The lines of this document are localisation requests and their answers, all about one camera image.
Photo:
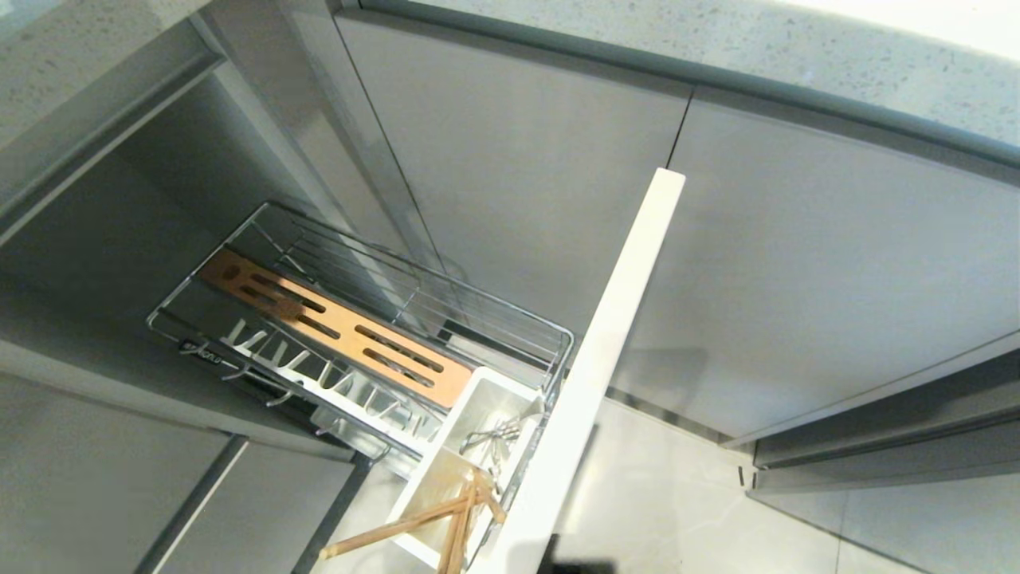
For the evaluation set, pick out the white pull-out drawer front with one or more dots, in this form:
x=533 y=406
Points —
x=606 y=343

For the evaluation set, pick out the chrome rack hook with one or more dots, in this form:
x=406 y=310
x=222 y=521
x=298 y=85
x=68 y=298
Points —
x=280 y=397
x=194 y=348
x=236 y=373

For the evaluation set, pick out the grey cabinet door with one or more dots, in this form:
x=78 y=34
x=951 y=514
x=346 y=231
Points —
x=255 y=510
x=518 y=159
x=88 y=478
x=837 y=271

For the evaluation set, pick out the metal fork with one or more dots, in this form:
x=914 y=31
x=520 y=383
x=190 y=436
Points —
x=490 y=435

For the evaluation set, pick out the slotted wooden knife board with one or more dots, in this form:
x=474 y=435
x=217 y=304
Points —
x=339 y=323

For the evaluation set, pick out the white plastic utensil caddy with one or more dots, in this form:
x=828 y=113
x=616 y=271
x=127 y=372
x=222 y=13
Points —
x=446 y=462

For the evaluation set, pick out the slotted steel plate holder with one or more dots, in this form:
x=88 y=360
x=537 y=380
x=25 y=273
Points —
x=335 y=381

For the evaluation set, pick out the wooden chopstick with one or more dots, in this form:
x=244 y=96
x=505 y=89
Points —
x=468 y=550
x=462 y=526
x=390 y=527
x=492 y=502

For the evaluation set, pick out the grey cabinet drawer front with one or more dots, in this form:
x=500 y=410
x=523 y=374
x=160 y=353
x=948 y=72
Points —
x=892 y=430

